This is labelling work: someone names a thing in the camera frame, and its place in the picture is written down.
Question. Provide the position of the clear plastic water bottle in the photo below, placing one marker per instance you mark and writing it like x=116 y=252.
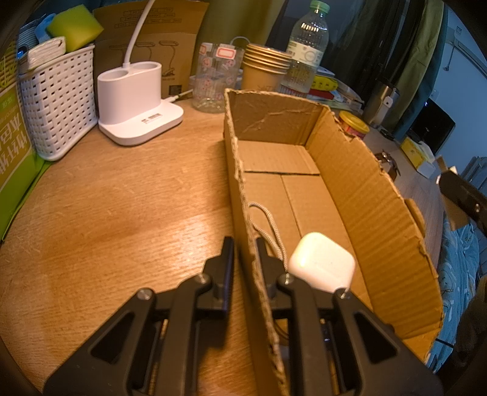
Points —
x=307 y=44

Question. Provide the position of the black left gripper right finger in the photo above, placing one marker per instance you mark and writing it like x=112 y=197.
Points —
x=337 y=345

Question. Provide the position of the steel thermos flask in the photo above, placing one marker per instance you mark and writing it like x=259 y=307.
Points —
x=380 y=104

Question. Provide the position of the yellow-green sponge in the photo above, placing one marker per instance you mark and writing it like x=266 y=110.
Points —
x=77 y=25

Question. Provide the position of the brown cardboard lamp package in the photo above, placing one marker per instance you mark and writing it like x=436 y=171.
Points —
x=168 y=37

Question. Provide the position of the white earbuds case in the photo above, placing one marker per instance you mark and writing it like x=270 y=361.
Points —
x=322 y=263

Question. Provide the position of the white woven plastic basket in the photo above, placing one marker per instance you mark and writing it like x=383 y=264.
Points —
x=59 y=102

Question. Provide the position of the folded white cloth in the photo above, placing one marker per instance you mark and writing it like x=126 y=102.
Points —
x=42 y=54

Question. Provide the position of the patterned clear drinking glass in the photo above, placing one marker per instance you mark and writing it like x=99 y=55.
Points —
x=217 y=70

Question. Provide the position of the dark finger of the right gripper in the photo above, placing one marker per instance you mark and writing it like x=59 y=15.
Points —
x=467 y=199

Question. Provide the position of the white desk lamp base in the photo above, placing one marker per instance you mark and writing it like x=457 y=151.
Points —
x=131 y=110

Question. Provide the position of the yellow tissue box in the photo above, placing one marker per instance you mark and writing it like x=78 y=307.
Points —
x=420 y=155

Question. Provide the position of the brown cardboard box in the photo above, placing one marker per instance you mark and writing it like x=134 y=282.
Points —
x=291 y=156

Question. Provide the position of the green printed carton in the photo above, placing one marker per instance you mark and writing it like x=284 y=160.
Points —
x=20 y=165

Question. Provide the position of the yellow lidded small jar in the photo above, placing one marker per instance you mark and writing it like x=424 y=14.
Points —
x=353 y=125

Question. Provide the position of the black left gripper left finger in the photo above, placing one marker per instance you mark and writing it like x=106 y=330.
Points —
x=149 y=345

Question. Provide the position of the stack of brown paper cups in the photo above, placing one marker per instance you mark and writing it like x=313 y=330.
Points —
x=264 y=68

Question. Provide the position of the brown leather wristwatch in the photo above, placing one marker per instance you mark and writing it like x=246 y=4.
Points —
x=385 y=158

